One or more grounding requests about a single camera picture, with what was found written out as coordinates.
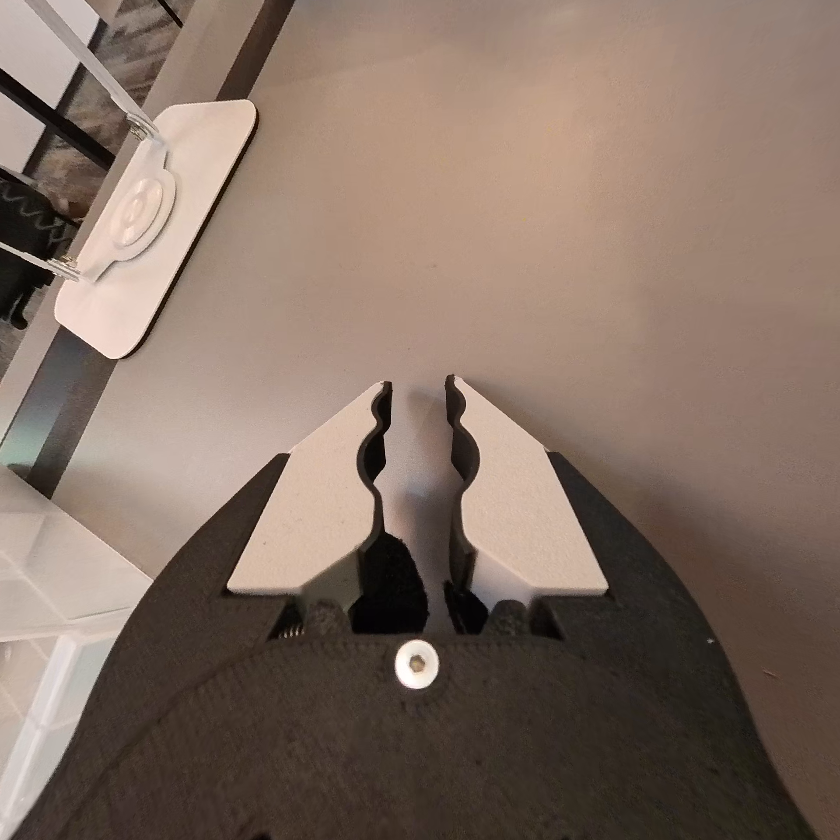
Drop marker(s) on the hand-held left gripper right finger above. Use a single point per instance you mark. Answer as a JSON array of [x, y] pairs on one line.
[[531, 525]]

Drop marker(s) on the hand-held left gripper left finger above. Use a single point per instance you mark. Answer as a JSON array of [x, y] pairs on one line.
[[302, 525]]

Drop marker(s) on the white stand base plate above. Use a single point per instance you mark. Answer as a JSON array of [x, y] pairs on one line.
[[203, 197]]

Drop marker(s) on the clear plastic container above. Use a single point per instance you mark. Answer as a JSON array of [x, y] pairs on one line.
[[46, 577]]

